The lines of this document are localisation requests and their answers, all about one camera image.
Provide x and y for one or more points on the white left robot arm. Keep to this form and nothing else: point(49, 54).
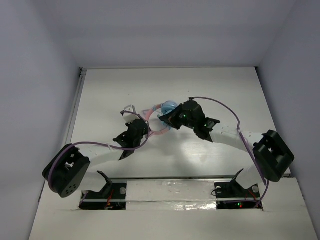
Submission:
point(66, 171)

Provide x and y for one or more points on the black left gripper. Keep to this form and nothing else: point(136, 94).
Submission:
point(139, 124)

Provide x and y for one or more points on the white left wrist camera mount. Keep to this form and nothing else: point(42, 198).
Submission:
point(129, 114)

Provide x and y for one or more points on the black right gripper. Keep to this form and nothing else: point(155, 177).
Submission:
point(171, 117)

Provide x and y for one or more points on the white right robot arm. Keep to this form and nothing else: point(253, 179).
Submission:
point(270, 154)

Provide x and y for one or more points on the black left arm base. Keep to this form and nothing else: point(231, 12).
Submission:
point(111, 197)

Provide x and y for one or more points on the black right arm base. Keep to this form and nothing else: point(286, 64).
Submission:
point(231, 196)

